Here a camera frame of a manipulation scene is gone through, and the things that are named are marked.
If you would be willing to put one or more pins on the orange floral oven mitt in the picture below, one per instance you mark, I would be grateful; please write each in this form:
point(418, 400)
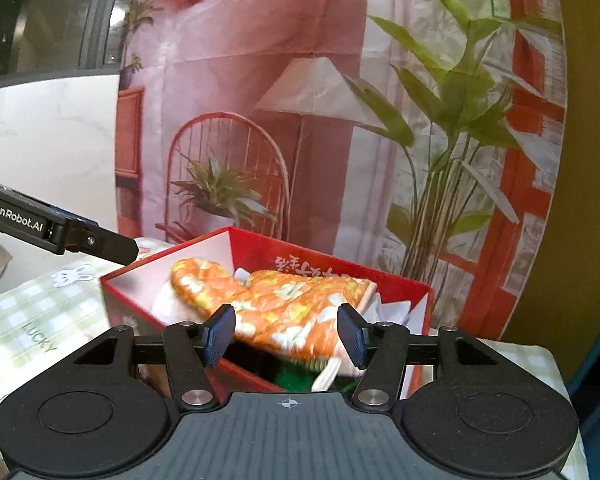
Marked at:
point(280, 305)

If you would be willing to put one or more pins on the wall poster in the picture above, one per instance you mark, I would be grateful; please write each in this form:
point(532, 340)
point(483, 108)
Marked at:
point(330, 110)

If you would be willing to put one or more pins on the green cloth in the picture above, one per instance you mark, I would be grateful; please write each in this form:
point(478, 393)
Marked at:
point(295, 376)

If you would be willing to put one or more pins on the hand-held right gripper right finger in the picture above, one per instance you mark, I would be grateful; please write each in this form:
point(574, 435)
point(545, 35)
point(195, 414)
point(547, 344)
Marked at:
point(350, 335)

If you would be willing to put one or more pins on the grey window frame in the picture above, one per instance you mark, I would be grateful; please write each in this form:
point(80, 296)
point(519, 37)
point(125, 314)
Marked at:
point(95, 20)

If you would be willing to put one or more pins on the red cardboard box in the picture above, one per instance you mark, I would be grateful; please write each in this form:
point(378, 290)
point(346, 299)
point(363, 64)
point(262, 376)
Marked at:
point(410, 295)

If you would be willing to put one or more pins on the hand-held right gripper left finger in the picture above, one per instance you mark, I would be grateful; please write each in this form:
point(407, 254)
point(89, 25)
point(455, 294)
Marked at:
point(220, 335)

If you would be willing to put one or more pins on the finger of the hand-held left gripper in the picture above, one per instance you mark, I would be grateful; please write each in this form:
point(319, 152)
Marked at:
point(105, 245)

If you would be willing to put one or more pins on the green checked tablecloth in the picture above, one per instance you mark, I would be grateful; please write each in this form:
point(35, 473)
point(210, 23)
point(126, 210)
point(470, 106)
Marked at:
point(30, 310)

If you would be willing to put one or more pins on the white crumpled cloth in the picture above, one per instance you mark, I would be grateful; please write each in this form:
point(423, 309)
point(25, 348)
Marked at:
point(162, 304)

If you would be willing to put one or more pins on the teal curtain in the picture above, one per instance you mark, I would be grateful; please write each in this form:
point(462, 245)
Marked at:
point(597, 365)

